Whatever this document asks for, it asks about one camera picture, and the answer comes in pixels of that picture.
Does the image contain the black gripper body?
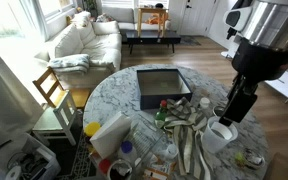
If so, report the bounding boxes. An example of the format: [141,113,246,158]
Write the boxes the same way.
[218,73,260,125]

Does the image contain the silver metal cup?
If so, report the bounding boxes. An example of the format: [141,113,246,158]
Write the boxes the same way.
[213,106,225,117]

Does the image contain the white plastic cup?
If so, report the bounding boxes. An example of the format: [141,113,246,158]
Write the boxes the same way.
[201,116,238,153]

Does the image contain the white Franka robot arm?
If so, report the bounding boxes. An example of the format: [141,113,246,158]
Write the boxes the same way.
[219,0,288,126]

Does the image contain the clear plastic case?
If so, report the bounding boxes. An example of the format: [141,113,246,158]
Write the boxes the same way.
[125,121,168,180]

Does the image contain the small white jar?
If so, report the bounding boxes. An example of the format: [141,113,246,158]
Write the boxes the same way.
[199,97,210,109]

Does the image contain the striped grey white cloth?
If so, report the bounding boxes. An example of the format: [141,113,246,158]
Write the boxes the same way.
[164,98,211,180]

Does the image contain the silver bowl with green item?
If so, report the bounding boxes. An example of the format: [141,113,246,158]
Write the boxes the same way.
[234,148,265,170]

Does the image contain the small clear plastic bottle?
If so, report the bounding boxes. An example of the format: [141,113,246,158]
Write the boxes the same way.
[161,144,178,161]

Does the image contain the green bottle red cap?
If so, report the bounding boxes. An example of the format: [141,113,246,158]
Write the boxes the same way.
[155,100,167,128]

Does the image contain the dark blue open box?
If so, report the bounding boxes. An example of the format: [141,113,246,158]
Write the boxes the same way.
[137,69,193,110]

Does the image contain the orange white carton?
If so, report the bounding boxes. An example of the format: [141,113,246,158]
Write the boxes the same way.
[143,156,176,180]

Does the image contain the bottle with blue cap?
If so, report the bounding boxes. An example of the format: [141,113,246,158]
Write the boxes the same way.
[118,141,137,165]

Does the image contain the black coffee table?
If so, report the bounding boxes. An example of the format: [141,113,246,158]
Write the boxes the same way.
[126,30,181,52]

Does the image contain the white bowl dark contents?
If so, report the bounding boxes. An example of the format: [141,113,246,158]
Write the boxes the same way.
[107,159,133,180]

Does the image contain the red lid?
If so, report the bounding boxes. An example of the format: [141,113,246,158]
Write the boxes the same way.
[99,159,111,174]

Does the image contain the wooden stool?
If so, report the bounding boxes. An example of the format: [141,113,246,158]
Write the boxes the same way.
[137,7,168,37]

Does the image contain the yellow lid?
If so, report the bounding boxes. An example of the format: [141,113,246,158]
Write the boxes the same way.
[84,122,101,137]

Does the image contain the white sofa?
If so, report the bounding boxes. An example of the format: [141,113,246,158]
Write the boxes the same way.
[35,7,137,89]

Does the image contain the grey folded blanket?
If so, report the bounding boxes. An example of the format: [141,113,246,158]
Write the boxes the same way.
[48,54,90,74]

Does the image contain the white wooden chair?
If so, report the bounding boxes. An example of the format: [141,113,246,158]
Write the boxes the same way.
[32,90,77,146]

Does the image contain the natural wooden chair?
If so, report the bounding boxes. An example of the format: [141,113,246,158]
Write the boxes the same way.
[33,68,90,109]

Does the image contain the white storage bin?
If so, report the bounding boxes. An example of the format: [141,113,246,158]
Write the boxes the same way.
[5,133,61,180]

